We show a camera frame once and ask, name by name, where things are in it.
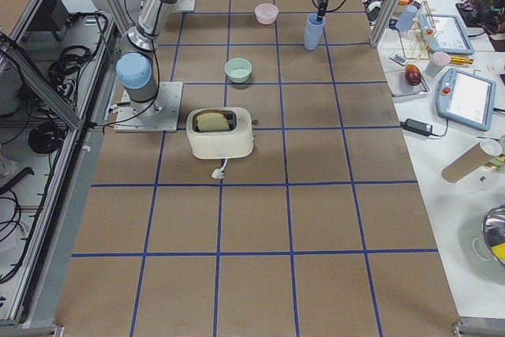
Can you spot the metal tray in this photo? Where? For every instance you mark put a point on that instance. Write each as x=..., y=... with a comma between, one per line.
x=405, y=85

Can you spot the green bowl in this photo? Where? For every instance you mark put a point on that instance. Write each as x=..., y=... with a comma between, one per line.
x=238, y=70

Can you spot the steel mixing bowl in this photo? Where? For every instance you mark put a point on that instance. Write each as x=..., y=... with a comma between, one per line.
x=493, y=233

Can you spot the pink cup on desk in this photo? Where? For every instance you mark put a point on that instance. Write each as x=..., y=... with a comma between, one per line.
x=437, y=62

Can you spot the black power adapter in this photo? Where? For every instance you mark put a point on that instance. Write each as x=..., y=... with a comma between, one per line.
x=415, y=126

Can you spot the near teach pendant tablet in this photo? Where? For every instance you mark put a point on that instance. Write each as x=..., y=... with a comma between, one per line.
x=466, y=98

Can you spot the blue cup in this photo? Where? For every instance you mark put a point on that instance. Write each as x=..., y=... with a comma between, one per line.
x=313, y=36
x=315, y=24
x=406, y=19

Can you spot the red mango fruit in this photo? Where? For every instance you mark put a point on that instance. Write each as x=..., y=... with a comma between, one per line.
x=412, y=75

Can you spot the white toaster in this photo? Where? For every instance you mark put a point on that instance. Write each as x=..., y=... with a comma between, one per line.
x=237, y=142

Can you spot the pink bowl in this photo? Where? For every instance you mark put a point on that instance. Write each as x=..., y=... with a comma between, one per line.
x=266, y=13

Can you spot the gold wire rack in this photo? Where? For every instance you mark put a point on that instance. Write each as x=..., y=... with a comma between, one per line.
x=415, y=43

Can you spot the blue cup on rack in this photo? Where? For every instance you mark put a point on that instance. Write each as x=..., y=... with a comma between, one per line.
x=406, y=19

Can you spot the far teach pendant tablet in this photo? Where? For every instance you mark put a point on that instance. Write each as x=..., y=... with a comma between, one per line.
x=445, y=33

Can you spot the teach pendant tablet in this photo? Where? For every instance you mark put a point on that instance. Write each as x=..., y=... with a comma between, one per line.
x=445, y=33
x=466, y=98

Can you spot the cardboard tube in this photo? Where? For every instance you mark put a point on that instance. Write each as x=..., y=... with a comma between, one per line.
x=477, y=156

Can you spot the toast slice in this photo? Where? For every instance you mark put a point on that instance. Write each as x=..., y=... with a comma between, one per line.
x=212, y=121

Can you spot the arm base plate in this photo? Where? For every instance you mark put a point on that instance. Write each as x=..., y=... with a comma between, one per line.
x=184, y=6
x=161, y=116

